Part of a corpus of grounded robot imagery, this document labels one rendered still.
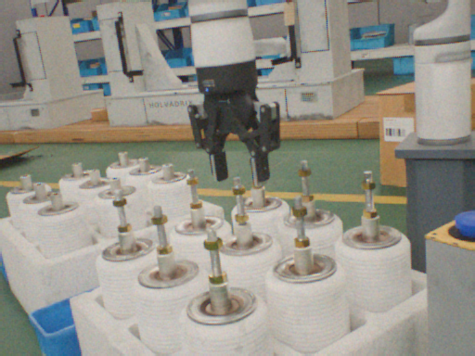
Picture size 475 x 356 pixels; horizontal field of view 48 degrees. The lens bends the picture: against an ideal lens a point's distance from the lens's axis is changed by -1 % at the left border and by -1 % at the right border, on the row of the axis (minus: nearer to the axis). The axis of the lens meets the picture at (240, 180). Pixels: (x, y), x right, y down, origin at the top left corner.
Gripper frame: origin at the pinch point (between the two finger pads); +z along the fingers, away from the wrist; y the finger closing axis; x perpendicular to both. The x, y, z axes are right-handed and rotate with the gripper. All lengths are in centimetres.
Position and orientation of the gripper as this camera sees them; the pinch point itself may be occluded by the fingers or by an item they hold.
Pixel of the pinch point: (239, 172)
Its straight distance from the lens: 68.8
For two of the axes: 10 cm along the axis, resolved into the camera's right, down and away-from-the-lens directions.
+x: 6.5, -2.8, 7.0
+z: 1.2, 9.5, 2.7
